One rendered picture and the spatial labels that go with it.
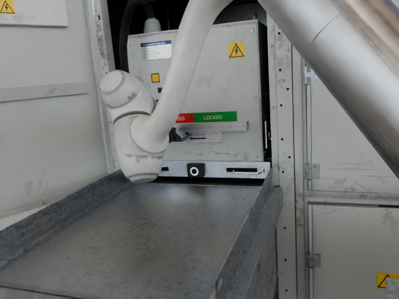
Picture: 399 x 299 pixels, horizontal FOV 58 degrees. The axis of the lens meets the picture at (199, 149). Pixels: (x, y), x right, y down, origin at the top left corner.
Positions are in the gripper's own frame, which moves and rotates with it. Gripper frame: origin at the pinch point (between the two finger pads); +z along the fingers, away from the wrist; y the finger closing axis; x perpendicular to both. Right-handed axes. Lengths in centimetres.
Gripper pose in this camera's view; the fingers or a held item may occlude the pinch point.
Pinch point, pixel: (174, 136)
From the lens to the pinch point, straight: 125.4
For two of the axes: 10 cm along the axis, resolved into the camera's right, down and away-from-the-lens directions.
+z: 3.1, 3.0, 9.0
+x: 9.4, 0.0, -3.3
